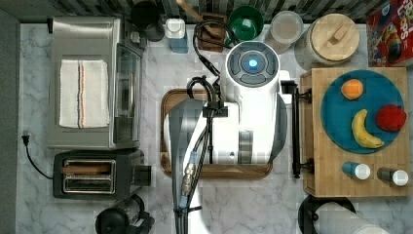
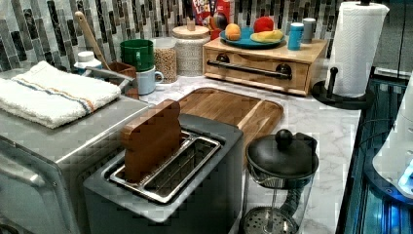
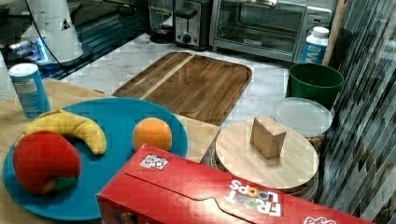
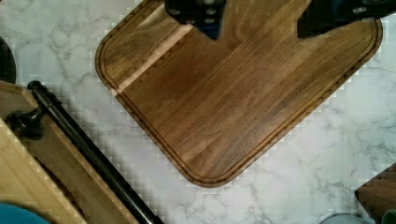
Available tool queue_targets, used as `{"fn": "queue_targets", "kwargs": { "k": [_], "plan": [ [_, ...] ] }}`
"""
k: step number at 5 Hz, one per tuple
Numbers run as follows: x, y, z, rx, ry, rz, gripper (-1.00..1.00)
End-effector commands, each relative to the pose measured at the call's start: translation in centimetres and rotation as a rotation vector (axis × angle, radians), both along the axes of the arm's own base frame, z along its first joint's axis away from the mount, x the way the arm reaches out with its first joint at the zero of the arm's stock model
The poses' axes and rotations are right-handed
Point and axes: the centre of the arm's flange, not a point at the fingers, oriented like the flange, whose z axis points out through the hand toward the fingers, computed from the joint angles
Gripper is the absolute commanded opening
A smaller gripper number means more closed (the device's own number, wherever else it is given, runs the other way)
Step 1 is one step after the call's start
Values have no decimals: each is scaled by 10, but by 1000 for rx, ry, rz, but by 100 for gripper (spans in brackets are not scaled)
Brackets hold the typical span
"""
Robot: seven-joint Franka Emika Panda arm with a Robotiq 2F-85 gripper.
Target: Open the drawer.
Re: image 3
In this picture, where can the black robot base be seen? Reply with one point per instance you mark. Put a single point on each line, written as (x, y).
(46, 61)

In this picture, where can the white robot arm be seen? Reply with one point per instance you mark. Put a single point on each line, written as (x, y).
(52, 31)

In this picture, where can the wooden tray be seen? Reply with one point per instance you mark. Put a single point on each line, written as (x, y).
(190, 85)

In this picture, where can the orange plush fruit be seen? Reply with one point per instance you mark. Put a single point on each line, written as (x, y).
(153, 132)

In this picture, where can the jar with wooden lid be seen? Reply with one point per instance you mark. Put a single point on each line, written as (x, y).
(268, 153)

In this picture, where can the blue round plate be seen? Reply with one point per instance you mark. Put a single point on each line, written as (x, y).
(117, 118)

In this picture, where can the red Froot Loops box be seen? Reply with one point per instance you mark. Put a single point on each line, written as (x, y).
(157, 187)

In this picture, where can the black silver toaster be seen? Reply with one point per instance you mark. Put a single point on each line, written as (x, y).
(191, 19)

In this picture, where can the clear plastic lidded container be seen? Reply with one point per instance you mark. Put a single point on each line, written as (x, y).
(308, 118)

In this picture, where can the silver toaster oven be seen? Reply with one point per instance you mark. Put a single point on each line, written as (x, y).
(276, 29)

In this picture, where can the green cup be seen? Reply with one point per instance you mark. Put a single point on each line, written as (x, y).
(316, 82)

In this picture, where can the white blue bottle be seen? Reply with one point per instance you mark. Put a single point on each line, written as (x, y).
(315, 45)

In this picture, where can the yellow plush banana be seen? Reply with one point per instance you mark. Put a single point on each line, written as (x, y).
(70, 124)

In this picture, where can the red plush apple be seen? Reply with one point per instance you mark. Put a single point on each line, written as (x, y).
(45, 162)

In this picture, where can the blue shaker white cap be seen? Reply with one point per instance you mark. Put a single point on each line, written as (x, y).
(30, 89)

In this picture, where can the wooden spoon handle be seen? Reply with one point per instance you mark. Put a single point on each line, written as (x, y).
(336, 25)

